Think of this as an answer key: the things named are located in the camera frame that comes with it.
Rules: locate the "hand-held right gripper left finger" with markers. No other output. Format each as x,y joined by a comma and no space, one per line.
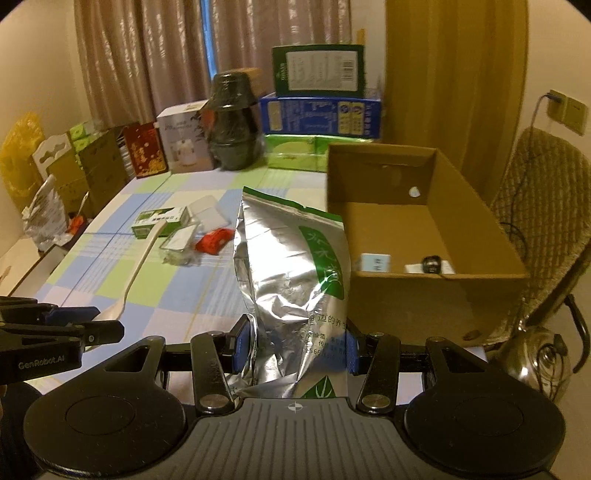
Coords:
242,346

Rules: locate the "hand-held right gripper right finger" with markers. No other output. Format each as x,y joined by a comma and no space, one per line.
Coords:
353,350

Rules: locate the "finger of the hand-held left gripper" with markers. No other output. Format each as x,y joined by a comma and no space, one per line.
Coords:
69,314
55,333

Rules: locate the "brown cardboard box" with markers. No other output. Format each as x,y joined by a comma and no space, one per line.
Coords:
415,304

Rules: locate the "silver foil bag green leaf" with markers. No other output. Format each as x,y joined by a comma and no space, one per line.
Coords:
286,277

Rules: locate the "white plastic spoon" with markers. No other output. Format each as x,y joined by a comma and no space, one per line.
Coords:
138,265

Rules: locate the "small green medicine box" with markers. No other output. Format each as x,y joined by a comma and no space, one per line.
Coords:
159,220

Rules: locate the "desktop with checkered cloth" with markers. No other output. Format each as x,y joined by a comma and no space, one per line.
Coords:
184,300

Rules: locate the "small white box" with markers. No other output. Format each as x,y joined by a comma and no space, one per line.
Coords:
375,263

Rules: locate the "white plastic bag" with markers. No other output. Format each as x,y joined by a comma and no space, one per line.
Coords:
44,212

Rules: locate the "small red packet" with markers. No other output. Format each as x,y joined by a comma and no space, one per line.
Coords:
212,241

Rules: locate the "small black object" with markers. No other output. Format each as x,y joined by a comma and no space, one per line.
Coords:
431,264

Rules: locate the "clear package white card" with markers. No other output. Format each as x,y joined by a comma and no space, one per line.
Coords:
179,242

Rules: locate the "white flat medicine box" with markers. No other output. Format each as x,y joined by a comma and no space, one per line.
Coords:
450,266

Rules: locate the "brown cardboard carton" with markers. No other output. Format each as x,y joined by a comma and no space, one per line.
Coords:
104,170
69,184

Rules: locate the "yellow plastic bag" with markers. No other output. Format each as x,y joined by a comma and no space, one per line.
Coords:
18,157

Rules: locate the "stainless steel kettle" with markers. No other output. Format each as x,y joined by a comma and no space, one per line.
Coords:
526,364

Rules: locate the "green tissue boxes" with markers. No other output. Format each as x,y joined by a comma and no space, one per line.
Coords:
85,136

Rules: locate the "dark stacked flower pots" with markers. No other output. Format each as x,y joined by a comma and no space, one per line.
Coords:
231,138

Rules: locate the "white humidifier box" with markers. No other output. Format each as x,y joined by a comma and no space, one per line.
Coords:
182,138

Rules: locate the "blue printed box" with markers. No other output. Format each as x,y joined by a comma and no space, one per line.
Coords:
318,115

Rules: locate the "quilted chair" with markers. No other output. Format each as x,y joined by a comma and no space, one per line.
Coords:
540,194

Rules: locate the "beige patterned curtain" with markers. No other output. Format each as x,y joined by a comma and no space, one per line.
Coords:
138,55
286,23

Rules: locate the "large green printed box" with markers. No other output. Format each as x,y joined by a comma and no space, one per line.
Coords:
318,69

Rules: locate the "yellow curtain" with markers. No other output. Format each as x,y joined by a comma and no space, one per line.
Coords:
452,69

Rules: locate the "black chair frame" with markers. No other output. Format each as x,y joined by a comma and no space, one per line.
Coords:
579,332

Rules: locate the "wall socket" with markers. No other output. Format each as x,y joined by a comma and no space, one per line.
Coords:
577,115
557,108

